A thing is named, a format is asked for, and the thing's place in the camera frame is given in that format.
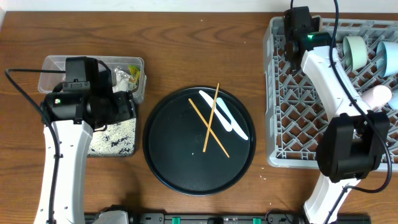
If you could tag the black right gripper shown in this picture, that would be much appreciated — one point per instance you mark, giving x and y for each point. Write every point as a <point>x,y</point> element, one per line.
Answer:
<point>293,65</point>

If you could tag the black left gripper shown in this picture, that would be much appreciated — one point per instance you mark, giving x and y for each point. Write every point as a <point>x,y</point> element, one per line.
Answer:
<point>129,108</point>

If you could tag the white napkin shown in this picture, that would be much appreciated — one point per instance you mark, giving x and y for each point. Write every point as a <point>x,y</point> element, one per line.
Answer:
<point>122,84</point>

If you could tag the yellow foil wrapper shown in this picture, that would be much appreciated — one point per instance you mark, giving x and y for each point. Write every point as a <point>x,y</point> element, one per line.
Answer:
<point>132,72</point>

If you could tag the green bowl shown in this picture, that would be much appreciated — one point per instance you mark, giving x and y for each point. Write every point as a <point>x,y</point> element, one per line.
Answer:
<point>354,47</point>

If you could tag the light blue cup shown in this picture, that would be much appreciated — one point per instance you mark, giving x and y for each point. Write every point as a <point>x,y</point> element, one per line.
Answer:
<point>393,102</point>
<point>387,63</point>

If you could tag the white cup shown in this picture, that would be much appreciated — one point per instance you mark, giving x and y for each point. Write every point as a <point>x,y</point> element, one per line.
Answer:
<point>377,96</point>

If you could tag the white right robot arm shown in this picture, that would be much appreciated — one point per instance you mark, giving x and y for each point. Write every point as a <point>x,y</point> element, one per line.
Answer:
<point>355,139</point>

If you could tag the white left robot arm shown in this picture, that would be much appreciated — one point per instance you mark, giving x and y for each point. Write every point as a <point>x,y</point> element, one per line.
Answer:
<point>73,118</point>

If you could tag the grey dishwasher rack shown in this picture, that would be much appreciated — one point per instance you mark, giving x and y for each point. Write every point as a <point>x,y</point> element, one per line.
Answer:
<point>295,118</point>

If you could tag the black rectangular tray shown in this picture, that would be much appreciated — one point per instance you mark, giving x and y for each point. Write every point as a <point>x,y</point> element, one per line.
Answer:
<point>118,140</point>

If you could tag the clear plastic bin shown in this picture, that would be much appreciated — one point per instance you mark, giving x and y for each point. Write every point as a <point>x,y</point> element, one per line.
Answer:
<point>48,81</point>

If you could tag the round black tray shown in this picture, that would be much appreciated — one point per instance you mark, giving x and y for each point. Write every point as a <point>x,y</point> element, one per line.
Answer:
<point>174,137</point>

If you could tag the white plastic spoon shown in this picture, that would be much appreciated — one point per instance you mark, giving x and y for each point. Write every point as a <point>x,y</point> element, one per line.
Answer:
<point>235,126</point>

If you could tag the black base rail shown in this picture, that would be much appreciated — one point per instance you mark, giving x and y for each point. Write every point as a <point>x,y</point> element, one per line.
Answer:
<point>273,216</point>

